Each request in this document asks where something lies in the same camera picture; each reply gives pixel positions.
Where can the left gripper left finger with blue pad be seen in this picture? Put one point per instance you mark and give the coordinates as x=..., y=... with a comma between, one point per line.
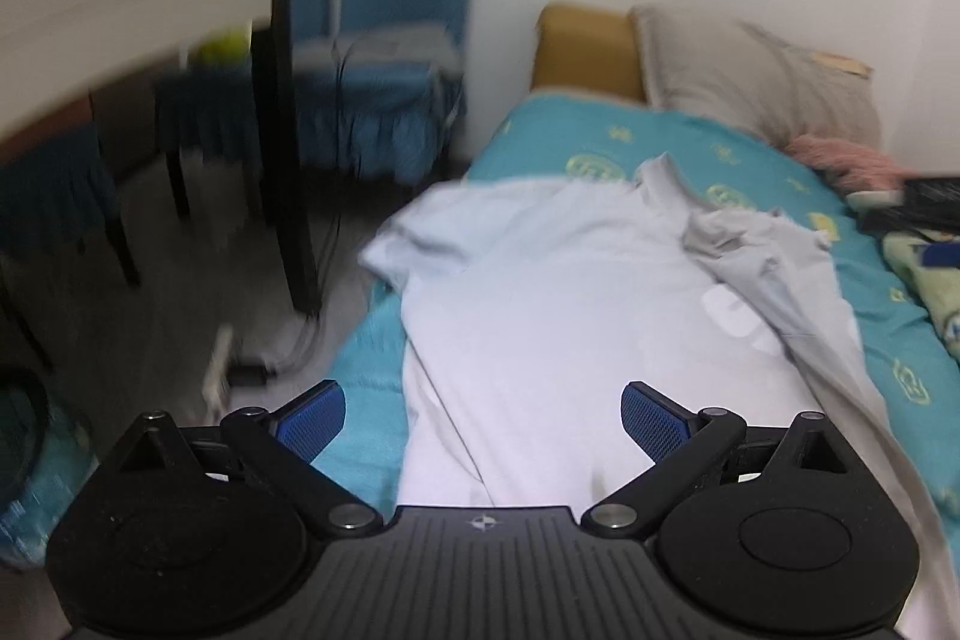
x=280, y=447

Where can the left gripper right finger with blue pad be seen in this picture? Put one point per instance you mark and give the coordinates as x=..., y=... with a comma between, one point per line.
x=687, y=450

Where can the light grey t-shirt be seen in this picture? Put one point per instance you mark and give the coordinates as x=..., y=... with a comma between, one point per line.
x=529, y=305

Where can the green cartoon fleece blanket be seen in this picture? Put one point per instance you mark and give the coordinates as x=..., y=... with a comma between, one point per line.
x=935, y=286

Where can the black power adapter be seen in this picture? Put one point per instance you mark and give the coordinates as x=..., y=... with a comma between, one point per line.
x=249, y=373

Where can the pink fluffy blanket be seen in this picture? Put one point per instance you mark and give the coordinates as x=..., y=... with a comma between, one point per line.
x=848, y=167

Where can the white power strip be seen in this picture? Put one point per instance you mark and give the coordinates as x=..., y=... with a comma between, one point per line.
x=215, y=386

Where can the grey pillow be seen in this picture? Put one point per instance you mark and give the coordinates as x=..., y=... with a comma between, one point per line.
x=745, y=77

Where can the black rimmed waste bin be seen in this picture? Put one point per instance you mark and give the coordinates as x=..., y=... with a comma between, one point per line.
x=47, y=456

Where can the teal patterned bed sheet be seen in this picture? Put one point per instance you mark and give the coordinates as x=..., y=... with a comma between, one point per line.
x=552, y=134

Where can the mustard yellow headboard cushion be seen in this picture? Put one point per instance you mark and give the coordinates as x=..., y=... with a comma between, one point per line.
x=589, y=49

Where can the green plush toy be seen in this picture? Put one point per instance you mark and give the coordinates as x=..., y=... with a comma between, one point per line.
x=228, y=49

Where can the grey cloth on chair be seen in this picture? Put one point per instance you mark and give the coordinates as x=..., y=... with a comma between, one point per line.
x=416, y=44

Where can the blue covered chair near bed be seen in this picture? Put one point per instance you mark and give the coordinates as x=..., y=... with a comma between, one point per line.
x=377, y=121

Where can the white desk with black legs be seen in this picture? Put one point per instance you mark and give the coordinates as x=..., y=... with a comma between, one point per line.
x=135, y=10

